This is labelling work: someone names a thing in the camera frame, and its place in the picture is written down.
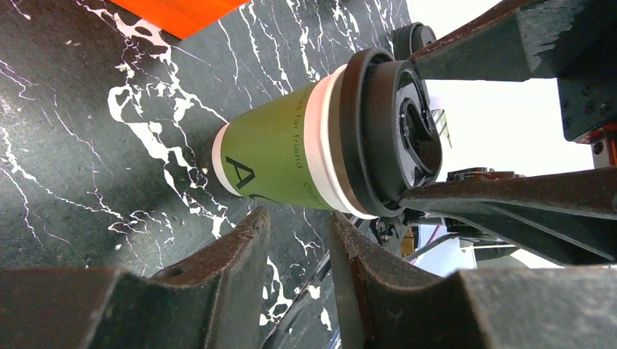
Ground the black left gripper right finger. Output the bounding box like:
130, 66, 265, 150
329, 212, 616, 348

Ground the orange paper bag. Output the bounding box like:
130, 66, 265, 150
111, 0, 247, 39

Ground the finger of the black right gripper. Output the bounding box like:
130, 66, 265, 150
410, 0, 616, 81
399, 167, 616, 265

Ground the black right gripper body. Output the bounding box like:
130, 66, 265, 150
557, 28, 616, 167

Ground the black plastic cup lid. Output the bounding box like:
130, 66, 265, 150
339, 47, 442, 217

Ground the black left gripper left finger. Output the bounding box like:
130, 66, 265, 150
1, 207, 271, 348

